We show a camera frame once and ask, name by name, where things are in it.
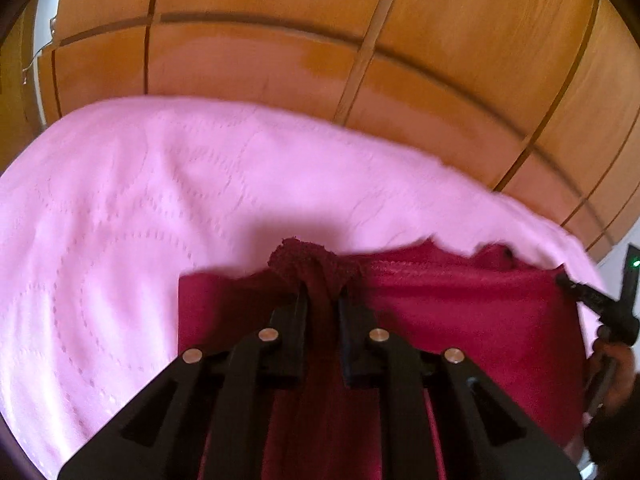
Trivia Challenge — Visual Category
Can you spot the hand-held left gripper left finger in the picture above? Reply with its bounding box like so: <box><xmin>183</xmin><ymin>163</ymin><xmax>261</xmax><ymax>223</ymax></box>
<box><xmin>57</xmin><ymin>292</ymin><xmax>309</xmax><ymax>480</ymax></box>

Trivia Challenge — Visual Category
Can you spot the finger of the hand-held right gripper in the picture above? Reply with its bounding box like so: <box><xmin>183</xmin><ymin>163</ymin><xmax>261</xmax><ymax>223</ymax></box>
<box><xmin>556</xmin><ymin>272</ymin><xmax>617</xmax><ymax>322</ymax></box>

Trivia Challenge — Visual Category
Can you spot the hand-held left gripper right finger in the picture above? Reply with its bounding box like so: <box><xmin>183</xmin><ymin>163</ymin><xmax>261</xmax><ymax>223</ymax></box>
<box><xmin>337</xmin><ymin>297</ymin><xmax>583</xmax><ymax>480</ymax></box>

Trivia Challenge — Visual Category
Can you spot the dark red long-sleeved shirt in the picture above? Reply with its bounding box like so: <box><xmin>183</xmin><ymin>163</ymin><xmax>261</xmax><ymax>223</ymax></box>
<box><xmin>177</xmin><ymin>237</ymin><xmax>601</xmax><ymax>480</ymax></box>

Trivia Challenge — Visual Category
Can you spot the person's right hand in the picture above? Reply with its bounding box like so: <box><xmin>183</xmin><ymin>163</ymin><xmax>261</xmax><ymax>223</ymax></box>
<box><xmin>587</xmin><ymin>342</ymin><xmax>638</xmax><ymax>411</ymax></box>

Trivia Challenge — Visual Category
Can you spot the pink quilted blanket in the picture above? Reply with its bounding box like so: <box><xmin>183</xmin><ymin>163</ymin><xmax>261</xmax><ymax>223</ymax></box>
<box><xmin>0</xmin><ymin>96</ymin><xmax>610</xmax><ymax>476</ymax></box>

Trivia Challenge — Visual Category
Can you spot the wooden door frame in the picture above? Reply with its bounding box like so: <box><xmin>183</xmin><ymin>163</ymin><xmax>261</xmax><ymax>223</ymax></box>
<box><xmin>0</xmin><ymin>7</ymin><xmax>47</xmax><ymax>133</ymax></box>

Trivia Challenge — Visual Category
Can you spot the white cable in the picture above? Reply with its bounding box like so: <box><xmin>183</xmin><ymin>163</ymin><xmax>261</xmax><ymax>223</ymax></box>
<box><xmin>21</xmin><ymin>16</ymin><xmax>58</xmax><ymax>83</ymax></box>

